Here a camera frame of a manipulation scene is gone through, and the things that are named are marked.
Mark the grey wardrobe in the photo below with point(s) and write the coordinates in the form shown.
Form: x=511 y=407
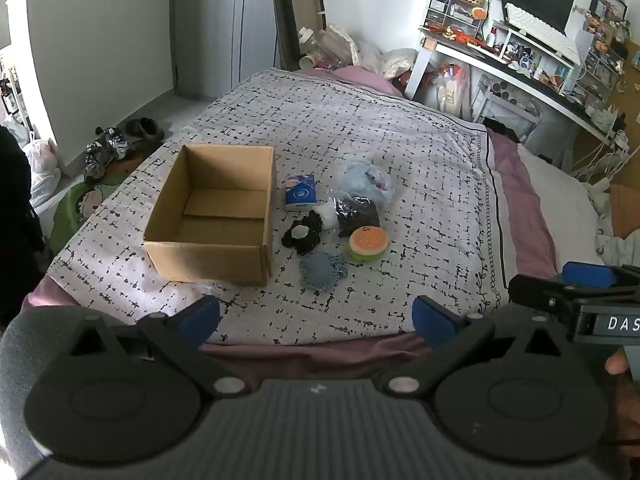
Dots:
x=216 y=44

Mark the white keyboard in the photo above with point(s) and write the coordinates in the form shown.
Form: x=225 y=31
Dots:
x=541 y=31

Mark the grey sneakers pair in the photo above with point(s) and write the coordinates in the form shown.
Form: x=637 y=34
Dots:
x=110 y=144

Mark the light blue fluffy plush bag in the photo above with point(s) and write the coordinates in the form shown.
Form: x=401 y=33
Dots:
x=363 y=179

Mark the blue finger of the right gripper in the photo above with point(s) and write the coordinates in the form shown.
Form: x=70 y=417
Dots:
x=588 y=275

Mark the black item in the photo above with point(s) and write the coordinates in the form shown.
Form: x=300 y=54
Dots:
x=354 y=212

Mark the white pillow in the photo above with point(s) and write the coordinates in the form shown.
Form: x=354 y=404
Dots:
x=570 y=217

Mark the white soft wad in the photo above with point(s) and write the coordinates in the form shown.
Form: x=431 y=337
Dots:
x=327 y=213

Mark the green cartoon floor mat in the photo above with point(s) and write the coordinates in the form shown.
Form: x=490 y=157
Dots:
x=83 y=199

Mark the white plastic bag on floor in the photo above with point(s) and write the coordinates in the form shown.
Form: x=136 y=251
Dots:
x=45 y=174

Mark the paper cup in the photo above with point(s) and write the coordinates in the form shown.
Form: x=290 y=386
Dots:
x=309 y=61

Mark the white desk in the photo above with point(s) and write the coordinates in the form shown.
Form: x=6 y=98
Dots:
x=433 y=44

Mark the blue tissue pack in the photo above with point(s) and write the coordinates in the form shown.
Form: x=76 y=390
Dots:
x=300 y=192

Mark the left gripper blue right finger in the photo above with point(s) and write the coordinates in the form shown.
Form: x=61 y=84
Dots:
x=452 y=339

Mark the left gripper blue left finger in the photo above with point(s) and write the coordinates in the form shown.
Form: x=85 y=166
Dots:
x=178 y=339

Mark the person right hand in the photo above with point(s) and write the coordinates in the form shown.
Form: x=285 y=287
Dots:
x=626 y=398

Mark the leaning brown framed board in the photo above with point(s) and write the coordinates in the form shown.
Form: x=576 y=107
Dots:
x=291 y=16

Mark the patterned white bed blanket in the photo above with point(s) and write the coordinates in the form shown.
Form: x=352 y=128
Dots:
x=320 y=159

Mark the grey blue knitted pouch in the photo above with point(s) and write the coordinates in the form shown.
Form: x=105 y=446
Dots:
x=320 y=271

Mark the dark slippers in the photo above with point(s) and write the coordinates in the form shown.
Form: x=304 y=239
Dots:
x=145 y=129

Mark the brown cardboard box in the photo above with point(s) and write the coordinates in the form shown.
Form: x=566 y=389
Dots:
x=212 y=220

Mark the pink bed sheet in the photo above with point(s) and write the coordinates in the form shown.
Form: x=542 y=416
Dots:
x=525 y=219

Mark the person black clothing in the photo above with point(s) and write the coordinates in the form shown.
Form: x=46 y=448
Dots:
x=21 y=235

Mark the clear plastic bottle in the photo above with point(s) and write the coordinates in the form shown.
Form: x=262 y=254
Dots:
x=308 y=44

